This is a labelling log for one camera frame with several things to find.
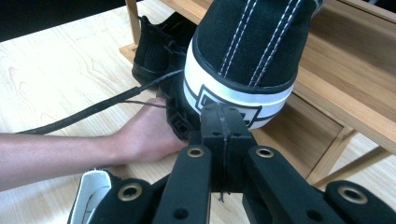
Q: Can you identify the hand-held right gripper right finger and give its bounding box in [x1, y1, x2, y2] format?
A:
[222, 105, 258, 193]

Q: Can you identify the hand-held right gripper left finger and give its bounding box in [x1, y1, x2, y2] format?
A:
[189, 104, 231, 193]

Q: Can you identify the plain black shoe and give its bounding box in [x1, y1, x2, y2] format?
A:
[132, 12, 198, 88]

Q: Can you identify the black white lace-up sneaker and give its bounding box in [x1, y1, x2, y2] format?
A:
[182, 0, 325, 131]
[66, 168, 124, 224]

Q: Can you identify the wooden three-tier shoe rack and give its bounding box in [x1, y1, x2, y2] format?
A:
[120, 0, 396, 189]

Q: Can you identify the thin black wire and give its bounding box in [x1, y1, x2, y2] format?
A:
[117, 99, 169, 109]

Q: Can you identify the thick black left gripper cable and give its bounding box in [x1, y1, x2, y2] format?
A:
[18, 69, 185, 135]

